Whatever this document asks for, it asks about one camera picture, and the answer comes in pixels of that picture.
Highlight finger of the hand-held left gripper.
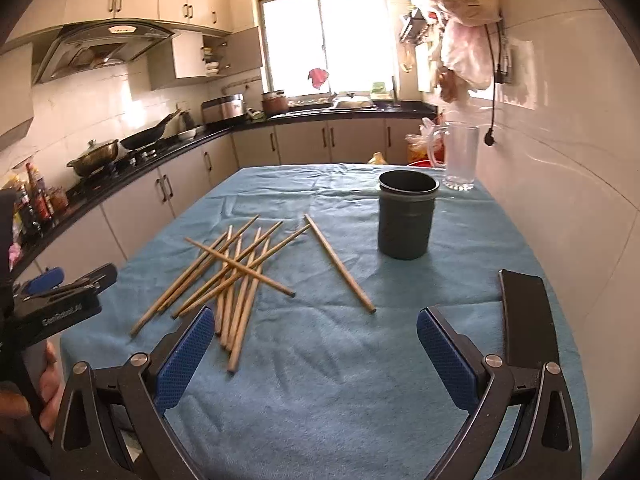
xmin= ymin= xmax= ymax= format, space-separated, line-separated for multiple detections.
xmin=22 ymin=266 xmax=66 ymax=297
xmin=25 ymin=262 xmax=119 ymax=303

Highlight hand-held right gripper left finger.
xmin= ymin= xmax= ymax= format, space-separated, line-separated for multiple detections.
xmin=50 ymin=305 xmax=216 ymax=480

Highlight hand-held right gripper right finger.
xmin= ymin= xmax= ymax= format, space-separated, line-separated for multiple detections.
xmin=416 ymin=306 xmax=584 ymax=480

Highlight pile of wooden chopsticks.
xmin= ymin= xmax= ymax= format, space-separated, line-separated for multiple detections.
xmin=129 ymin=214 xmax=312 ymax=373

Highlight tan wooden chopstick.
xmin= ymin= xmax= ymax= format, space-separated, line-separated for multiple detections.
xmin=303 ymin=213 xmax=377 ymax=314

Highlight dark grey utensil holder cup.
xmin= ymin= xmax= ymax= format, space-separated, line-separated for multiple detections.
xmin=377 ymin=169 xmax=442 ymax=261

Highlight person's left hand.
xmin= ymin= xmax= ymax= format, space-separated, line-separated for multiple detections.
xmin=34 ymin=342 xmax=65 ymax=435

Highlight grey lower kitchen cabinets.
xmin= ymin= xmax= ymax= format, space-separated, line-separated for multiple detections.
xmin=30 ymin=117 xmax=426 ymax=281

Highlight row of condiment bottles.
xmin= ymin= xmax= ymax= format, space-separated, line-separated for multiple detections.
xmin=0 ymin=162 xmax=71 ymax=246

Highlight steel pot with lid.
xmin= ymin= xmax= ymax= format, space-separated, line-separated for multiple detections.
xmin=66 ymin=139 xmax=121 ymax=178

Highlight blue tablecloth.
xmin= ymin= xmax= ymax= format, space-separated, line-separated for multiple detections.
xmin=60 ymin=162 xmax=593 ymax=480

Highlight gas stove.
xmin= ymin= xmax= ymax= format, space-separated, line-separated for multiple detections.
xmin=112 ymin=142 xmax=176 ymax=168

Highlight black wok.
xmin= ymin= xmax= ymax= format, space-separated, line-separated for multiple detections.
xmin=120 ymin=108 xmax=183 ymax=152

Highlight clear glass pitcher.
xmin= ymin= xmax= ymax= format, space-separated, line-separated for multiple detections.
xmin=426 ymin=121 xmax=482 ymax=192

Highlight steel rice cooker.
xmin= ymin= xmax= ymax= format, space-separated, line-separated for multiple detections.
xmin=201 ymin=93 xmax=247 ymax=127

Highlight orange plastic bag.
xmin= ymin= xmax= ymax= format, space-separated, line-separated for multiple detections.
xmin=405 ymin=117 xmax=448 ymax=163

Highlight range hood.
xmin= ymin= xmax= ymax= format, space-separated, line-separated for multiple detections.
xmin=31 ymin=19 xmax=181 ymax=86

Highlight brown cooking pot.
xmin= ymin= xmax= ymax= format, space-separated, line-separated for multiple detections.
xmin=261 ymin=90 xmax=290 ymax=117

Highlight black kitchen countertop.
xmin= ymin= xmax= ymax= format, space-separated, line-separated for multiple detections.
xmin=10 ymin=101 xmax=440 ymax=276

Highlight steel basin with lid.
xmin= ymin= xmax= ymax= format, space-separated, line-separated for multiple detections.
xmin=332 ymin=92 xmax=376 ymax=111

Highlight tan plastic bag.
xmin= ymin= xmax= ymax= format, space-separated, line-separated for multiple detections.
xmin=437 ymin=67 xmax=472 ymax=104

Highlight white cutting board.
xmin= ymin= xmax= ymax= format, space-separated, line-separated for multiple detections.
xmin=416 ymin=42 xmax=441 ymax=93

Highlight pink white plastic bag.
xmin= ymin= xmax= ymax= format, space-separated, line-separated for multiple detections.
xmin=440 ymin=19 xmax=496 ymax=88

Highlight kitchen window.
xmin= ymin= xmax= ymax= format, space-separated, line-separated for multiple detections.
xmin=252 ymin=0 xmax=401 ymax=101

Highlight open wall cabinet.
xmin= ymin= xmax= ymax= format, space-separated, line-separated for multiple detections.
xmin=147 ymin=25 xmax=263 ymax=92

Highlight black power cable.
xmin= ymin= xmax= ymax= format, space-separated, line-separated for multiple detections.
xmin=481 ymin=25 xmax=506 ymax=148

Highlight white wall socket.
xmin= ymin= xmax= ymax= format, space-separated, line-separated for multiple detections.
xmin=497 ymin=35 xmax=514 ymax=86

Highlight metal wall rack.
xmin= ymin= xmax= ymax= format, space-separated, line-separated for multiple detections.
xmin=399 ymin=7 xmax=441 ymax=46

